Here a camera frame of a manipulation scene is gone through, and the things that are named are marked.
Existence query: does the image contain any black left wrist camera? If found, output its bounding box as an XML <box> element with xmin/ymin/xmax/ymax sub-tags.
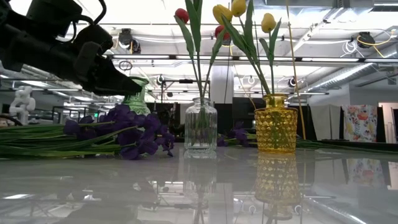
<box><xmin>73</xmin><ymin>24</ymin><xmax>114</xmax><ymax>57</ymax></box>

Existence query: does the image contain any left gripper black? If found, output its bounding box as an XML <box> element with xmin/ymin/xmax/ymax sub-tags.
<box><xmin>6</xmin><ymin>29</ymin><xmax>143</xmax><ymax>96</ymax></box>

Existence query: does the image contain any yellow artificial tulip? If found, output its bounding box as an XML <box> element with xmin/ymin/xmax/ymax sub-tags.
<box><xmin>259</xmin><ymin>12</ymin><xmax>282</xmax><ymax>96</ymax></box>
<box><xmin>212</xmin><ymin>4</ymin><xmax>272</xmax><ymax>96</ymax></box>
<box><xmin>231</xmin><ymin>0</ymin><xmax>272</xmax><ymax>96</ymax></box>

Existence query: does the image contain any clear glass vase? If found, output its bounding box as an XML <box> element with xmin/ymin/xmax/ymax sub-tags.
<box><xmin>183</xmin><ymin>96</ymin><xmax>219</xmax><ymax>152</ymax></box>

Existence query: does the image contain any floral patterned cloth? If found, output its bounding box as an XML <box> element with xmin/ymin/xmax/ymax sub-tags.
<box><xmin>341</xmin><ymin>104</ymin><xmax>379</xmax><ymax>143</ymax></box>

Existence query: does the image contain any black partition panel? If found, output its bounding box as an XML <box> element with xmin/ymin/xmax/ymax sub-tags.
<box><xmin>217</xmin><ymin>96</ymin><xmax>310</xmax><ymax>141</ymax></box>

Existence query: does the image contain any green glass vase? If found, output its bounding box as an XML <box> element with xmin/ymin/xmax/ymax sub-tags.
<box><xmin>121</xmin><ymin>77</ymin><xmax>152</xmax><ymax>116</ymax></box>

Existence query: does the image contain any plain white cloth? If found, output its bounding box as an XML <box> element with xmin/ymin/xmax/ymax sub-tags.
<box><xmin>309</xmin><ymin>105</ymin><xmax>342</xmax><ymax>141</ymax></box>

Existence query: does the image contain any amber glass vase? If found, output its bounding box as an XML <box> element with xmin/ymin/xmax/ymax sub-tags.
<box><xmin>254</xmin><ymin>93</ymin><xmax>299</xmax><ymax>154</ymax></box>

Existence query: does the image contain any purple artificial flower bunch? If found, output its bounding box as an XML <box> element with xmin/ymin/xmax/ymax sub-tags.
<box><xmin>216</xmin><ymin>121</ymin><xmax>398</xmax><ymax>154</ymax></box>
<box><xmin>0</xmin><ymin>104</ymin><xmax>175</xmax><ymax>161</ymax></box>

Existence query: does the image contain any white building column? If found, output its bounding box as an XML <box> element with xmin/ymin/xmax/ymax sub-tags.
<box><xmin>210</xmin><ymin>65</ymin><xmax>234</xmax><ymax>105</ymax></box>

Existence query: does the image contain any black ceiling cord reel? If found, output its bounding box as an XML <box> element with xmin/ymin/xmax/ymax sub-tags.
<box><xmin>117</xmin><ymin>27</ymin><xmax>142</xmax><ymax>55</ymax></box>
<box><xmin>356</xmin><ymin>30</ymin><xmax>395</xmax><ymax>49</ymax></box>

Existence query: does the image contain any white door panel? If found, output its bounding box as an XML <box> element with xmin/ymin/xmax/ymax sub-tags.
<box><xmin>378</xmin><ymin>102</ymin><xmax>398</xmax><ymax>144</ymax></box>

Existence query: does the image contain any long ceiling light bar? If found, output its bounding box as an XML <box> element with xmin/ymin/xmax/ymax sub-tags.
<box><xmin>110</xmin><ymin>53</ymin><xmax>398</xmax><ymax>63</ymax></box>

